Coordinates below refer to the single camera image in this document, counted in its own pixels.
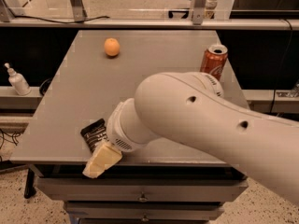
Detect metal frame post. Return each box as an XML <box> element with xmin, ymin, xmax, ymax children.
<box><xmin>70</xmin><ymin>0</ymin><xmax>87</xmax><ymax>22</ymax></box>
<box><xmin>191</xmin><ymin>0</ymin><xmax>206</xmax><ymax>25</ymax></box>

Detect white pump bottle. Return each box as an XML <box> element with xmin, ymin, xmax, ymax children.
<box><xmin>5</xmin><ymin>63</ymin><xmax>31</xmax><ymax>96</ymax></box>

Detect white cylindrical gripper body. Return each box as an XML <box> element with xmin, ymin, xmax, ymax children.
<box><xmin>107</xmin><ymin>98</ymin><xmax>159</xmax><ymax>152</ymax></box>

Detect left metal frame post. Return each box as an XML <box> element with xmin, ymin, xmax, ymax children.
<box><xmin>70</xmin><ymin>0</ymin><xmax>87</xmax><ymax>22</ymax></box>

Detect black hanging cable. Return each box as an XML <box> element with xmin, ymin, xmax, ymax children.
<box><xmin>268</xmin><ymin>18</ymin><xmax>294</xmax><ymax>114</ymax></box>

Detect black cable on shelf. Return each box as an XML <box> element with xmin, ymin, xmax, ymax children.
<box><xmin>0</xmin><ymin>0</ymin><xmax>110</xmax><ymax>24</ymax></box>

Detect black rxbar chocolate wrapper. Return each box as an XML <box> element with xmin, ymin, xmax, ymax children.
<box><xmin>80</xmin><ymin>119</ymin><xmax>107</xmax><ymax>152</ymax></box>

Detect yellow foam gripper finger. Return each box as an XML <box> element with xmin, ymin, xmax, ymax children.
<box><xmin>82</xmin><ymin>141</ymin><xmax>122</xmax><ymax>178</ymax></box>

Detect orange fruit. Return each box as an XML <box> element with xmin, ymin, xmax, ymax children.
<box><xmin>104</xmin><ymin>38</ymin><xmax>120</xmax><ymax>57</ymax></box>

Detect right metal frame post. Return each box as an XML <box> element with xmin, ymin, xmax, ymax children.
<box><xmin>191</xmin><ymin>0</ymin><xmax>206</xmax><ymax>25</ymax></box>

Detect red coca-cola can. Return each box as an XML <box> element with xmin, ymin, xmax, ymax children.
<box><xmin>200</xmin><ymin>44</ymin><xmax>228</xmax><ymax>80</ymax></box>

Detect black round object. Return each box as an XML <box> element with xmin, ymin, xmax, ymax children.
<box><xmin>39</xmin><ymin>78</ymin><xmax>52</xmax><ymax>96</ymax></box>

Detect lower drawer knob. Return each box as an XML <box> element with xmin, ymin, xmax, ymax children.
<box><xmin>141</xmin><ymin>214</ymin><xmax>150</xmax><ymax>222</ymax></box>

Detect grey drawer cabinet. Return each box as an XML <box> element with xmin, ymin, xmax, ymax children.
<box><xmin>24</xmin><ymin>164</ymin><xmax>248</xmax><ymax>224</ymax></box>

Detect black floor cables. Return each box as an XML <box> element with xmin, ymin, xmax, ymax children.
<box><xmin>0</xmin><ymin>128</ymin><xmax>22</xmax><ymax>162</ymax></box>

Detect drawer knob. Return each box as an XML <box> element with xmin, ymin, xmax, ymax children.
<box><xmin>138</xmin><ymin>192</ymin><xmax>149</xmax><ymax>203</ymax></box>
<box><xmin>141</xmin><ymin>214</ymin><xmax>150</xmax><ymax>222</ymax></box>

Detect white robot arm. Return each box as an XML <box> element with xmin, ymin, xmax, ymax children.
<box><xmin>81</xmin><ymin>72</ymin><xmax>299</xmax><ymax>204</ymax></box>

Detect upper drawer knob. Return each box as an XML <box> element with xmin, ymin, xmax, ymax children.
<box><xmin>138</xmin><ymin>192</ymin><xmax>149</xmax><ymax>203</ymax></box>

